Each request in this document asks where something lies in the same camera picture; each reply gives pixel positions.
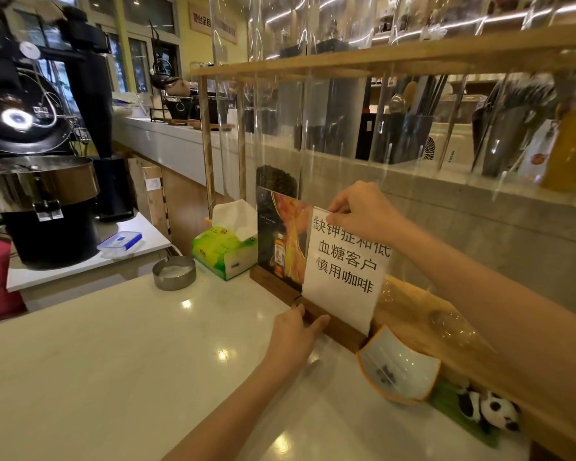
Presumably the white Chinese text sign holder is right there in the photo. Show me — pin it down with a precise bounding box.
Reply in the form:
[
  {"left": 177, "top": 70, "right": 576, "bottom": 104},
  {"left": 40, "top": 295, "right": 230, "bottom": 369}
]
[{"left": 292, "top": 206, "right": 392, "bottom": 354}]

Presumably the row of empty glass tubes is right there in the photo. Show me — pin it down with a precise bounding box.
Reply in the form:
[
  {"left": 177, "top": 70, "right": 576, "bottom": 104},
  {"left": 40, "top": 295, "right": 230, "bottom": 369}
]
[{"left": 209, "top": 0, "right": 576, "bottom": 346}]

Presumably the brown wall signboard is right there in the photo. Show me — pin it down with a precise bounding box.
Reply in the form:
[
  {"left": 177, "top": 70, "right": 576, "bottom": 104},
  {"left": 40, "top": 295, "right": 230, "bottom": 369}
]
[{"left": 188, "top": 2, "right": 239, "bottom": 45}]

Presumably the green tissue box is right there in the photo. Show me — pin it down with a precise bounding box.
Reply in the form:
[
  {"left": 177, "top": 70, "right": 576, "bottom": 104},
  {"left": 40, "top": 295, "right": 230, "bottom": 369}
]
[{"left": 191, "top": 199, "right": 259, "bottom": 282}]

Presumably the person's left forearm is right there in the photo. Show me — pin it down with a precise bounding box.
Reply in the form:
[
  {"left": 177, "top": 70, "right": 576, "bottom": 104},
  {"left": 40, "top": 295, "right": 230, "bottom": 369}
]
[{"left": 161, "top": 357, "right": 301, "bottom": 461}]

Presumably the person's right forearm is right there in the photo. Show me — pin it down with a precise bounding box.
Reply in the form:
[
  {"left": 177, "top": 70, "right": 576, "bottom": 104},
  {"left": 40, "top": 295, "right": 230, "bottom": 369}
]
[{"left": 391, "top": 218, "right": 576, "bottom": 442}]

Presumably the round metal ashtray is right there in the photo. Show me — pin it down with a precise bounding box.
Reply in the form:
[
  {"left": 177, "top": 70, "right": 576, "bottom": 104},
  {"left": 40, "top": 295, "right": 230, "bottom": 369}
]
[{"left": 152, "top": 255, "right": 197, "bottom": 291}]

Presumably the white orange-rimmed dish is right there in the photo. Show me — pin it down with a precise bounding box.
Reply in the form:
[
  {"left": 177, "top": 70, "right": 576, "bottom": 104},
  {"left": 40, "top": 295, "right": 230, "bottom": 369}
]
[{"left": 355, "top": 325, "right": 442, "bottom": 405}]

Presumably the grey utensil holder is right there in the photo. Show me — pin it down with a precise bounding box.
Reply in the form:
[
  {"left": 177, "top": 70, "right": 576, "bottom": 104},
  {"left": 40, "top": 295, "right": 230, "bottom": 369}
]
[{"left": 472, "top": 74, "right": 557, "bottom": 178}]

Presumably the black kettle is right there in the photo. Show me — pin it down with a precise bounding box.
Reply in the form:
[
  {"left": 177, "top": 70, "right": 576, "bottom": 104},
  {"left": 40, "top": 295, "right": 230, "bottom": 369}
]
[{"left": 151, "top": 57, "right": 191, "bottom": 97}]

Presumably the person's left hand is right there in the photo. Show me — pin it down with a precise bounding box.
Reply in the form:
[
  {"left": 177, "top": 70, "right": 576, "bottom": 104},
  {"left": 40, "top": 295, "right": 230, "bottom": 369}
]
[{"left": 264, "top": 303, "right": 331, "bottom": 379}]

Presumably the black coffee roaster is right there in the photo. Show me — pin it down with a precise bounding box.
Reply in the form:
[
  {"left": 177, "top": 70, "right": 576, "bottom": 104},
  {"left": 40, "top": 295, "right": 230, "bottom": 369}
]
[{"left": 0, "top": 0, "right": 100, "bottom": 270}]

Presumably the white box black fan print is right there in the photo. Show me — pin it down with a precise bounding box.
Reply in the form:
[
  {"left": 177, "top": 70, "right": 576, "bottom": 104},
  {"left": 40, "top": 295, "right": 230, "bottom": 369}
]
[{"left": 422, "top": 122, "right": 476, "bottom": 171}]

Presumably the black utensil holder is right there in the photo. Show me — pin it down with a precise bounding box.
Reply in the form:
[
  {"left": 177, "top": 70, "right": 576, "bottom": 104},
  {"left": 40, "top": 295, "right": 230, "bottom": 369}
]
[{"left": 379, "top": 74, "right": 447, "bottom": 165}]

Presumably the black boxy appliance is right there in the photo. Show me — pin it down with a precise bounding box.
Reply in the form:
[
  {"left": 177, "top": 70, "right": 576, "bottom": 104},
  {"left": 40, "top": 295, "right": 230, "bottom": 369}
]
[{"left": 163, "top": 93, "right": 236, "bottom": 123}]

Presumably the clear blue-lid food container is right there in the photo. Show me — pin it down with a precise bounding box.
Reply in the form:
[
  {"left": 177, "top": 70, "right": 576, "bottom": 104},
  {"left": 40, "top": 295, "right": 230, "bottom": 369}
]
[{"left": 96, "top": 230, "right": 145, "bottom": 260}]

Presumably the person's right hand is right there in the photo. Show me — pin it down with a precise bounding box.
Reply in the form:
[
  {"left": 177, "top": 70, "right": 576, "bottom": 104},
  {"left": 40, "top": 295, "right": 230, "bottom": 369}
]
[{"left": 325, "top": 181, "right": 413, "bottom": 248}]

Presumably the green leaf mat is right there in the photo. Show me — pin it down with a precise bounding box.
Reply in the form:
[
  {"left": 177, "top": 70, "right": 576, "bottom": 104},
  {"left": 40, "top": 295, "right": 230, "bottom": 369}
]
[{"left": 427, "top": 378, "right": 502, "bottom": 449}]

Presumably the panda plush toy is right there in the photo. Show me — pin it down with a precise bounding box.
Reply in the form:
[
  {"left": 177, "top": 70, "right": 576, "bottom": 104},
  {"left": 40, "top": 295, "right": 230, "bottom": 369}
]
[{"left": 456, "top": 386, "right": 523, "bottom": 433}]

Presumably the whisky advert sign holder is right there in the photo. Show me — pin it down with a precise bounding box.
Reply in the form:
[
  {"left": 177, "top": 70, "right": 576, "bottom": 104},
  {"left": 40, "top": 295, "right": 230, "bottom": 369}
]
[{"left": 249, "top": 186, "right": 314, "bottom": 307}]

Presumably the white low table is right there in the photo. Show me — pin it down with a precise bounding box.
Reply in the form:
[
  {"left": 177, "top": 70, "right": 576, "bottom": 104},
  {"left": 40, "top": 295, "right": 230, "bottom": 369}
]
[{"left": 5, "top": 211, "right": 173, "bottom": 293}]

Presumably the glass tube with coffee beans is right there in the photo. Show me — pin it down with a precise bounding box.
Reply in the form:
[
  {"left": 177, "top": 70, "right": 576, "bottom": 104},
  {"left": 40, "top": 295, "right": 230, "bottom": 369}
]
[{"left": 252, "top": 76, "right": 301, "bottom": 200}]

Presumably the wooden tube rack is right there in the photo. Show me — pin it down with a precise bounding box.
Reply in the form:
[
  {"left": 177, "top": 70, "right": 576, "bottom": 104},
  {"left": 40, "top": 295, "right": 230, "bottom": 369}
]
[{"left": 190, "top": 21, "right": 576, "bottom": 461}]

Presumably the yellow translucent container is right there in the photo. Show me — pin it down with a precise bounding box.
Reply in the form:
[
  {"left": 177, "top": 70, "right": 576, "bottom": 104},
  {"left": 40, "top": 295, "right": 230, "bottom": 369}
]
[{"left": 540, "top": 112, "right": 576, "bottom": 191}]

